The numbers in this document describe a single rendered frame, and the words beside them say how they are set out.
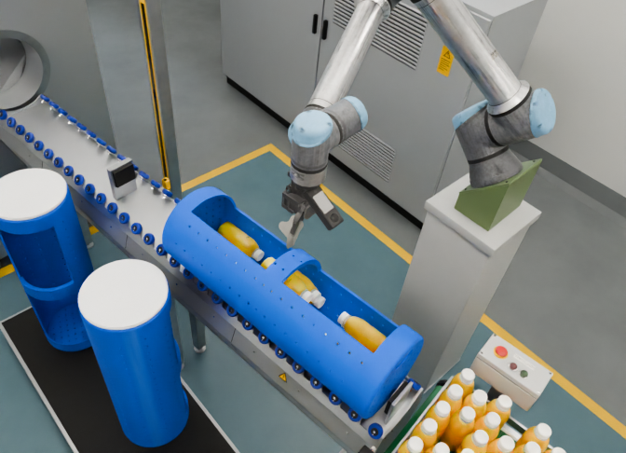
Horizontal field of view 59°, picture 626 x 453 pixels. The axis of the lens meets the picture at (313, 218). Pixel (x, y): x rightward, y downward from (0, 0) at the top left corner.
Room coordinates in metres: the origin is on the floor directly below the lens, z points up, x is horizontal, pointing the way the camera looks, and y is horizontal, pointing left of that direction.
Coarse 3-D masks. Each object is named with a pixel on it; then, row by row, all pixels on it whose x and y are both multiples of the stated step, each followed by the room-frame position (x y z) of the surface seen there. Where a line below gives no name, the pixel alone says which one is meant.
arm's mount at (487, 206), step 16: (512, 176) 1.51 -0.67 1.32; (528, 176) 1.56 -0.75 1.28; (464, 192) 1.54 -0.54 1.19; (480, 192) 1.50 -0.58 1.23; (496, 192) 1.47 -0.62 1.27; (512, 192) 1.50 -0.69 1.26; (464, 208) 1.52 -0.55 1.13; (480, 208) 1.49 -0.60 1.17; (496, 208) 1.45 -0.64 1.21; (512, 208) 1.56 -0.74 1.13; (480, 224) 1.47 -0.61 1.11; (496, 224) 1.48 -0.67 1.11
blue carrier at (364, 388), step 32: (192, 192) 1.32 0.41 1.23; (192, 224) 1.20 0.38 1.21; (256, 224) 1.33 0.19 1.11; (192, 256) 1.13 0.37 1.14; (224, 256) 1.09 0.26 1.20; (288, 256) 1.10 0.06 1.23; (224, 288) 1.03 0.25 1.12; (256, 288) 1.00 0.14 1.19; (288, 288) 0.98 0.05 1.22; (320, 288) 1.14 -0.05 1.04; (256, 320) 0.94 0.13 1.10; (288, 320) 0.91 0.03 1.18; (320, 320) 0.89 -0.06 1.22; (384, 320) 1.00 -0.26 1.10; (288, 352) 0.87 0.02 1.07; (320, 352) 0.82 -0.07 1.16; (352, 352) 0.81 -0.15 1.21; (384, 352) 0.80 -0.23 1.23; (416, 352) 0.89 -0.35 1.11; (352, 384) 0.74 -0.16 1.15; (384, 384) 0.74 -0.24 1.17
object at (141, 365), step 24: (168, 312) 1.02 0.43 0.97; (96, 336) 0.90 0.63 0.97; (120, 336) 0.89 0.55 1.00; (144, 336) 0.92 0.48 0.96; (168, 336) 0.99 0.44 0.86; (120, 360) 0.89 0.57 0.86; (144, 360) 0.91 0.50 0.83; (168, 360) 0.97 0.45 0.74; (120, 384) 0.89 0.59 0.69; (144, 384) 0.90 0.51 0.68; (168, 384) 0.96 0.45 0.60; (120, 408) 0.90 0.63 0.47; (144, 408) 0.90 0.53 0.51; (168, 408) 0.94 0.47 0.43; (144, 432) 0.89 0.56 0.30; (168, 432) 0.93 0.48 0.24
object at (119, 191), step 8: (128, 160) 1.61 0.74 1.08; (112, 168) 1.56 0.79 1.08; (120, 168) 1.57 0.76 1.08; (128, 168) 1.58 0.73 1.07; (112, 176) 1.54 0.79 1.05; (120, 176) 1.55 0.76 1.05; (128, 176) 1.58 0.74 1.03; (112, 184) 1.54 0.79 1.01; (120, 184) 1.55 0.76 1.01; (128, 184) 1.59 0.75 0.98; (136, 184) 1.62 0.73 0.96; (112, 192) 1.55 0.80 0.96; (120, 192) 1.56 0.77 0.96; (128, 192) 1.58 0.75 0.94
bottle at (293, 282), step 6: (270, 258) 1.13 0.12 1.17; (264, 264) 1.11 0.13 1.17; (270, 264) 1.10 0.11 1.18; (294, 276) 1.07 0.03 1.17; (288, 282) 1.04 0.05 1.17; (294, 282) 1.04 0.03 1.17; (300, 282) 1.05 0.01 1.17; (294, 288) 1.03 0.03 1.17; (300, 288) 1.03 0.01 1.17; (300, 294) 1.02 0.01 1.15
